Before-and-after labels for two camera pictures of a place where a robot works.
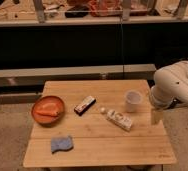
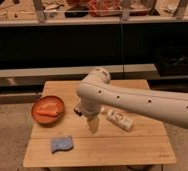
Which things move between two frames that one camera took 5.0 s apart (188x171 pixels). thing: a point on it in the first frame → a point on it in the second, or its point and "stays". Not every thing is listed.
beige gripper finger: [157, 115] → [94, 124]
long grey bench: [37, 77] stays
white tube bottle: [118, 118] stays
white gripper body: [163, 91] → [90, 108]
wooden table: [105, 123] stays
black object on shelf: [77, 11] stays
